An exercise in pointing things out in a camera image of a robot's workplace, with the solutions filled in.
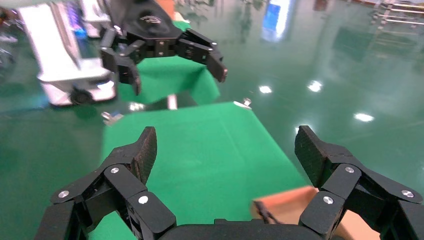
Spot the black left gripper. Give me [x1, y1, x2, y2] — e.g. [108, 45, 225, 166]
[99, 0, 229, 97]

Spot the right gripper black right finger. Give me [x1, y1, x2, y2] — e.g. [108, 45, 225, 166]
[294, 125, 424, 240]

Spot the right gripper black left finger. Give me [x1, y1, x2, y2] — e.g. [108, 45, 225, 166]
[49, 126, 177, 240]

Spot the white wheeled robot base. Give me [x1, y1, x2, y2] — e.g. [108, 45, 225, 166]
[18, 0, 117, 108]

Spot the open brown cardboard box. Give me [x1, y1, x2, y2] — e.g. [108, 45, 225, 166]
[250, 185, 382, 240]

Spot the green cloth with hanging corners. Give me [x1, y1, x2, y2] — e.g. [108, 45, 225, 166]
[117, 21, 221, 105]

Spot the orange carton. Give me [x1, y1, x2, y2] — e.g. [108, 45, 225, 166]
[156, 0, 177, 21]

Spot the silver metal table clip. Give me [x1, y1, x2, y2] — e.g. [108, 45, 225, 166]
[100, 110, 125, 127]
[233, 97, 253, 111]

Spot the green table cloth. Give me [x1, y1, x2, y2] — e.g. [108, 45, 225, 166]
[87, 100, 307, 240]

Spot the white post under table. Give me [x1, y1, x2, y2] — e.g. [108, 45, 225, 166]
[166, 94, 179, 111]

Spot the thin black cable bundle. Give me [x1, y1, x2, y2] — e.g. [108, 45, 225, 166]
[254, 199, 282, 225]

